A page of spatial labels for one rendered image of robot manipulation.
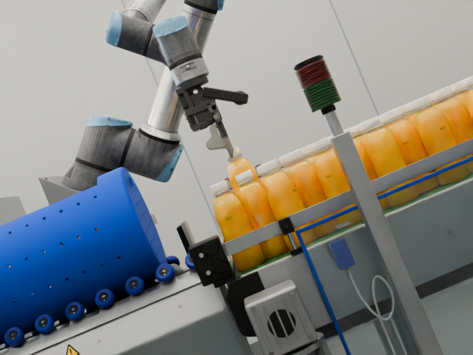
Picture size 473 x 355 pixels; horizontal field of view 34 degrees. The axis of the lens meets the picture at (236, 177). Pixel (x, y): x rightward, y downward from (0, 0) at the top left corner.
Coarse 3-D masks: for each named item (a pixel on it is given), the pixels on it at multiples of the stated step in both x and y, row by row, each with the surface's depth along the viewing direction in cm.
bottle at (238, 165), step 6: (234, 156) 193; (240, 156) 194; (234, 162) 193; (240, 162) 192; (246, 162) 193; (228, 168) 194; (234, 168) 192; (240, 168) 192; (246, 168) 192; (252, 168) 193; (228, 174) 194; (234, 174) 192; (234, 180) 192; (258, 180) 194; (234, 186) 193; (234, 192) 194
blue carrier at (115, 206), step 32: (96, 192) 179; (128, 192) 178; (32, 224) 178; (64, 224) 176; (96, 224) 175; (128, 224) 175; (0, 256) 176; (32, 256) 175; (64, 256) 175; (96, 256) 175; (128, 256) 176; (160, 256) 187; (0, 288) 175; (32, 288) 175; (64, 288) 177; (96, 288) 179; (0, 320) 177; (32, 320) 180
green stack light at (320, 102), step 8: (328, 80) 151; (312, 88) 151; (320, 88) 151; (328, 88) 151; (336, 88) 153; (312, 96) 152; (320, 96) 151; (328, 96) 151; (336, 96) 152; (312, 104) 152; (320, 104) 151; (328, 104) 151; (312, 112) 154
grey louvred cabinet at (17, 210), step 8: (0, 200) 361; (8, 200) 373; (16, 200) 385; (0, 208) 356; (8, 208) 368; (16, 208) 380; (0, 216) 352; (8, 216) 363; (16, 216) 375; (0, 224) 347
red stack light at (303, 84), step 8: (312, 64) 151; (320, 64) 151; (296, 72) 153; (304, 72) 151; (312, 72) 151; (320, 72) 151; (328, 72) 152; (304, 80) 152; (312, 80) 151; (320, 80) 151; (304, 88) 153
